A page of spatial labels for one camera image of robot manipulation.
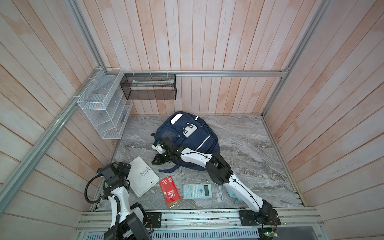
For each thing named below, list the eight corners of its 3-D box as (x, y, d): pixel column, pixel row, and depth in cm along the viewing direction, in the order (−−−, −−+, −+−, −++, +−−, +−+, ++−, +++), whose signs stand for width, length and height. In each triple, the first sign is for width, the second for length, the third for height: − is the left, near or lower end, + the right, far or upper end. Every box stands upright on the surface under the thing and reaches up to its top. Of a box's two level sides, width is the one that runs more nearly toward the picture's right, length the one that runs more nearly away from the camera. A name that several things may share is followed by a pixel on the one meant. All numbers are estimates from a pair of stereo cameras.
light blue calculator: (183, 199, 82) (182, 198, 80) (183, 185, 87) (183, 183, 85) (211, 199, 82) (212, 198, 80) (210, 185, 87) (211, 183, 85)
